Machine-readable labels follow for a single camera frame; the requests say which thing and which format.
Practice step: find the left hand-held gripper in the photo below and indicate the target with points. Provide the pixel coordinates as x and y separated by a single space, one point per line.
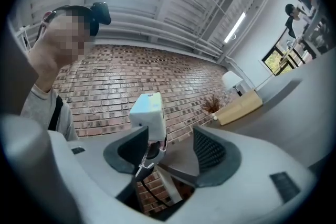
147 115

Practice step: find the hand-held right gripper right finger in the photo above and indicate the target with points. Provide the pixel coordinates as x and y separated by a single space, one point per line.
252 165

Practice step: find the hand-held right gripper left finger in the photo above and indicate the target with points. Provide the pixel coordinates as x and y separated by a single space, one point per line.
86 165

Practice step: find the light wooden box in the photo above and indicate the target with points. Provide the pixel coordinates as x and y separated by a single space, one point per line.
239 108

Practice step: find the dried brown plant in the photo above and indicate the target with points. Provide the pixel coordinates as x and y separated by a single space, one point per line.
211 105

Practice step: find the person's grey sweater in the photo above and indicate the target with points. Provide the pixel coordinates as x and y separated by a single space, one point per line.
42 110

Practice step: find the white table lamp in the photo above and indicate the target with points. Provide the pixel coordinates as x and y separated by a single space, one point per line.
231 80

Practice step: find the black framed window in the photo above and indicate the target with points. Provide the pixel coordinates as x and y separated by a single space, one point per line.
278 60

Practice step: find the person's head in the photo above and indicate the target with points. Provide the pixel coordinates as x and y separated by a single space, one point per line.
60 39

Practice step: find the long ceiling light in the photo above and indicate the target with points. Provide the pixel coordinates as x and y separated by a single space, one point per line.
235 26

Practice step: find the white shelf rack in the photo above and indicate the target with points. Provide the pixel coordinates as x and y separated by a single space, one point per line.
319 23

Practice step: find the black head-worn camera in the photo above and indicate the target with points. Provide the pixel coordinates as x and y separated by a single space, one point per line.
101 14

